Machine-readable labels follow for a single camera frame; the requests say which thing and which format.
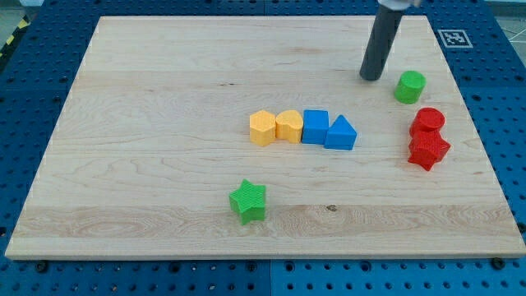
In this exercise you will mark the red star block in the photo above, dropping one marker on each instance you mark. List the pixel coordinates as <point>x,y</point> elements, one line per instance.
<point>427,148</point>

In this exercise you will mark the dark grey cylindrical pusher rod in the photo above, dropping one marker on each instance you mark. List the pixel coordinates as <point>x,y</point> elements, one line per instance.
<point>382,36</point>

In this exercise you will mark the yellow heart block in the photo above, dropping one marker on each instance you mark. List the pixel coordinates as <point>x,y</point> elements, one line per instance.
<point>289,126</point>

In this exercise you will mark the blue square block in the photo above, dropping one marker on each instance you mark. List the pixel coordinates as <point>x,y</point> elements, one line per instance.
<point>315,126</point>

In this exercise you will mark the yellow hexagon block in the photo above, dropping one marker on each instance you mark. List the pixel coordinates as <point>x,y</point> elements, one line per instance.
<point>262,127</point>

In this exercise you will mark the green star block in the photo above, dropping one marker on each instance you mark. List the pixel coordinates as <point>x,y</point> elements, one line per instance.
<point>248,201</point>

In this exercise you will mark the red cylinder block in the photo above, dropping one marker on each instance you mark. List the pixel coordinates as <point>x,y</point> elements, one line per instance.
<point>427,120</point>

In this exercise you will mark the blue triangle block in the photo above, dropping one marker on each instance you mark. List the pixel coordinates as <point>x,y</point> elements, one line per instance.
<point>341,135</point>

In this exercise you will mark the green cylinder block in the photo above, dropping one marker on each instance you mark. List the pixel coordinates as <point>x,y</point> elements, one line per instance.
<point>410,87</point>

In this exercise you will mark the light wooden board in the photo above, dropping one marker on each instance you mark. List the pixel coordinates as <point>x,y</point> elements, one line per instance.
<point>154,135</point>

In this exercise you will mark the white fiducial marker tag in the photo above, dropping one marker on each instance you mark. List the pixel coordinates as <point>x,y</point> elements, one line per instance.
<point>455,39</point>

